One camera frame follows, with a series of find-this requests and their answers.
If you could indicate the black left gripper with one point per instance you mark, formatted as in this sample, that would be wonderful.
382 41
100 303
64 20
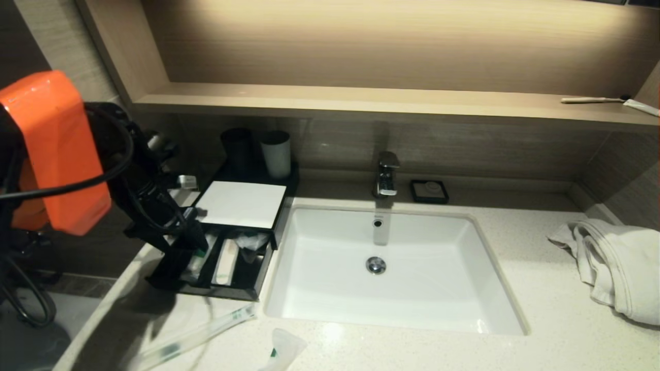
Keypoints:
149 206

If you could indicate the long clear toothbrush packet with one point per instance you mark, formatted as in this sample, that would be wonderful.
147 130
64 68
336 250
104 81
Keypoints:
206 330
198 265

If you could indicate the black box drawer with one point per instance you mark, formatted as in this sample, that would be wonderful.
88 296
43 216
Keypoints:
252 281

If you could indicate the orange and black left arm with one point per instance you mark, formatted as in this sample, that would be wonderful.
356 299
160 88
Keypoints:
56 154

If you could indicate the black amenity box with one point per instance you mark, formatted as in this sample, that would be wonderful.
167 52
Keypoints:
289 206

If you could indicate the white oblong amenity packet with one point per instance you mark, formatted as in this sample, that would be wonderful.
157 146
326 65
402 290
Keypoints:
226 263

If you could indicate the crumpled clear plastic packet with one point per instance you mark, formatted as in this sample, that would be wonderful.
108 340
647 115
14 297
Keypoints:
252 242

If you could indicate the black cup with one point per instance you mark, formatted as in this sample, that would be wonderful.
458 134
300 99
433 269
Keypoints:
237 149

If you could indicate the white cup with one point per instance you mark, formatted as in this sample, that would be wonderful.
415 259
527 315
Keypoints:
277 154

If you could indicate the small clear green-print packet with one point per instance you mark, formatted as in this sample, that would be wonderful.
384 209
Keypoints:
283 348

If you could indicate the chrome sink drain stopper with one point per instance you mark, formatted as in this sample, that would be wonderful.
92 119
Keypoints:
376 265

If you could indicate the chrome faucet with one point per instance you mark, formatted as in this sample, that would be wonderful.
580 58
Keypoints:
386 175

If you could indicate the black square soap dish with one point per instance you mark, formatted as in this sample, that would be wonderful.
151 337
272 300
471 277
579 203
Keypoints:
413 198

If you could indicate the white rectangular sink basin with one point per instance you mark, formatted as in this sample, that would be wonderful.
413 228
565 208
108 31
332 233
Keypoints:
412 288

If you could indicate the round soap bar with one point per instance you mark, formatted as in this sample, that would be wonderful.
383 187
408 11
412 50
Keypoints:
430 189

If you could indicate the beige toothbrush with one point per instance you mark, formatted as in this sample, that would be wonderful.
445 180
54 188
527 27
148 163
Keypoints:
593 100

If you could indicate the white folded towel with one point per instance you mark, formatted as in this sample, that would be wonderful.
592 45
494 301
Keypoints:
619 268

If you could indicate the white toothpaste tube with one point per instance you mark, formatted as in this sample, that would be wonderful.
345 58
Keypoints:
642 107

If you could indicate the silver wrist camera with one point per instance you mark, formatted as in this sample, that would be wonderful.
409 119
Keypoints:
188 182

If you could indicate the wooden wall shelf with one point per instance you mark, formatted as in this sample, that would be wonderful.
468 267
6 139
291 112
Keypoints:
361 100

